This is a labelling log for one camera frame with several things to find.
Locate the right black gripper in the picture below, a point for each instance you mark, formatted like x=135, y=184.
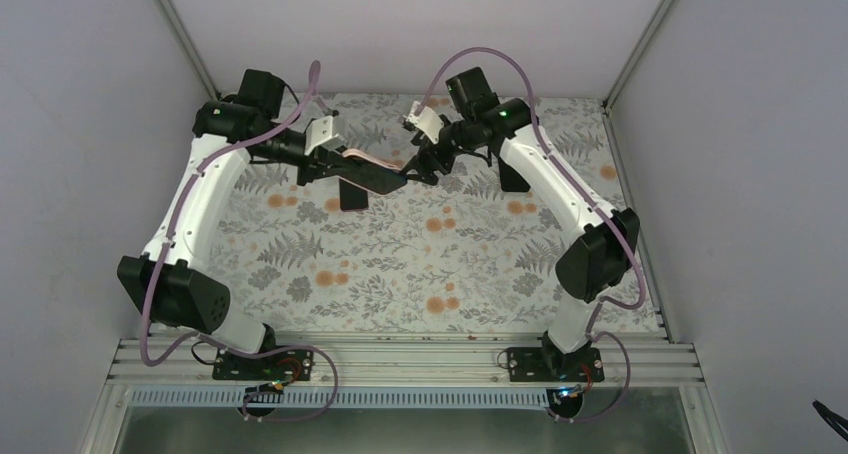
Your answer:
x=426, y=152

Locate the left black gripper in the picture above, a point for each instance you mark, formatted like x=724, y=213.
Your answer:
x=318, y=167

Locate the phone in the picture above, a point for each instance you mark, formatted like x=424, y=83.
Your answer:
x=352, y=198
x=367, y=172

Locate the black phone case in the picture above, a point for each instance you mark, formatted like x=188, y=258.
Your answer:
x=511, y=180

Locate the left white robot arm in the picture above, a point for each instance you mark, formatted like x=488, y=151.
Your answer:
x=168, y=283

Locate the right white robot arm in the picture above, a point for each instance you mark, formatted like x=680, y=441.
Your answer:
x=599, y=239

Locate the black object at edge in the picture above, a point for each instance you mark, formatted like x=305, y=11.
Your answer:
x=835, y=421

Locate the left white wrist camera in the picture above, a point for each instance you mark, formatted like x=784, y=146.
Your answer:
x=326, y=132

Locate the right aluminium frame post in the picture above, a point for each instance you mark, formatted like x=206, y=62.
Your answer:
x=655, y=22

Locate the aluminium frame post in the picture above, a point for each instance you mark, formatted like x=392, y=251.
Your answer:
x=655, y=22
x=183, y=38

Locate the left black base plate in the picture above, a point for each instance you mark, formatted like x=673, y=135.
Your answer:
x=290, y=364

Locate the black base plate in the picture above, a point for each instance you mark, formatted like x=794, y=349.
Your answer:
x=290, y=364
x=548, y=364

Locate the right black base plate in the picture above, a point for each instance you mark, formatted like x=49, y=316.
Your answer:
x=548, y=364

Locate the left aluminium frame post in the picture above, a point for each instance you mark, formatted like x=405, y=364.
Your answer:
x=183, y=38

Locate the aluminium mounting rail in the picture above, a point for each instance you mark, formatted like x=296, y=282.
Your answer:
x=433, y=360

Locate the slotted grey cable duct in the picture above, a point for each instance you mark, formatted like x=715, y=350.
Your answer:
x=346, y=397

